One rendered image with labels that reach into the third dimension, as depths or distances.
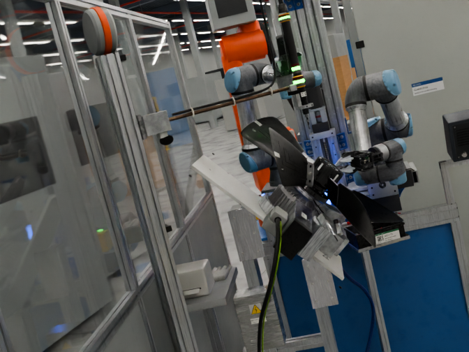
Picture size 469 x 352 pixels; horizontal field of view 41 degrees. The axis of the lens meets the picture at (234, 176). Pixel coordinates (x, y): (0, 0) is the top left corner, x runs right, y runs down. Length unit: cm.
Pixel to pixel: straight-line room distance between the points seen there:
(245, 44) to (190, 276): 436
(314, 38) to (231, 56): 319
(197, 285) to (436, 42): 255
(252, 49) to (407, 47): 254
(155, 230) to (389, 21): 259
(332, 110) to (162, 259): 154
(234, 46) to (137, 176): 446
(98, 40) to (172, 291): 87
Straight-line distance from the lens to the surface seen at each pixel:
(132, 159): 212
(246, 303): 237
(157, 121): 214
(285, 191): 236
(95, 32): 209
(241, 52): 649
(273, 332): 240
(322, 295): 243
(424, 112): 433
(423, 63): 431
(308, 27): 338
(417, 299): 306
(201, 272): 238
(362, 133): 280
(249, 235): 237
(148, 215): 214
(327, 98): 337
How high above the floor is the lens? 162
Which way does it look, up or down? 8 degrees down
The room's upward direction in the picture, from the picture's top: 14 degrees counter-clockwise
